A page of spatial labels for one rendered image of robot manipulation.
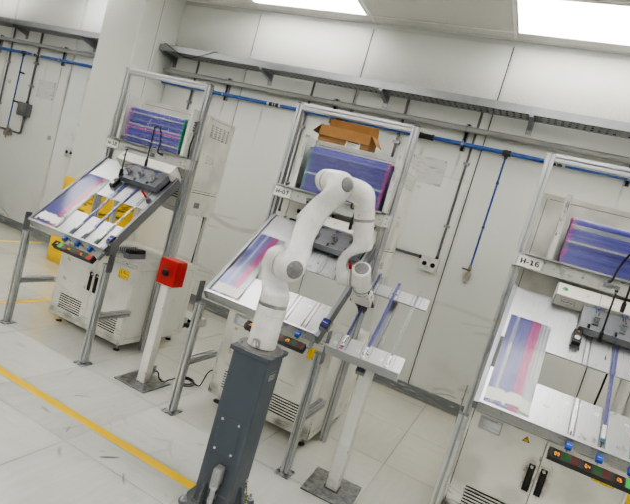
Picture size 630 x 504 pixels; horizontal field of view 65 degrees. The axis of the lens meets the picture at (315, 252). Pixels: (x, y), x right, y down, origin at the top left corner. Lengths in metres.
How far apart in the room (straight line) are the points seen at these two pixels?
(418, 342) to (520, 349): 1.93
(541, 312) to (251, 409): 1.45
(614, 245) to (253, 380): 1.75
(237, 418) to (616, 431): 1.51
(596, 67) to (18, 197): 6.33
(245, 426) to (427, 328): 2.47
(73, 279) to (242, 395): 2.09
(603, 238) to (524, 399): 0.86
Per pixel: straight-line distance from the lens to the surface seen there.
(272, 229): 3.00
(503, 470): 2.70
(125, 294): 3.52
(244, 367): 2.03
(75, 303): 3.85
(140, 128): 3.74
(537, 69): 4.43
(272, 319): 1.98
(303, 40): 5.04
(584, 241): 2.67
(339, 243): 2.77
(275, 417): 2.97
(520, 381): 2.37
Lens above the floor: 1.33
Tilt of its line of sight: 5 degrees down
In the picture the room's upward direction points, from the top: 16 degrees clockwise
